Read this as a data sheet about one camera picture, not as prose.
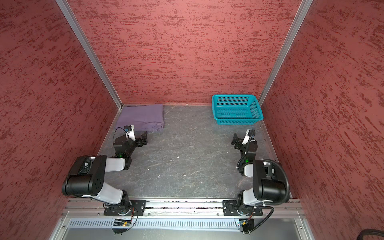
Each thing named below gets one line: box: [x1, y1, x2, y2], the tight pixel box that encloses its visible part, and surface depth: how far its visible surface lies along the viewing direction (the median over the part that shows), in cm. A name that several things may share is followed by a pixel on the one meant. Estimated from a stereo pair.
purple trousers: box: [116, 104, 165, 132], surface depth 113 cm
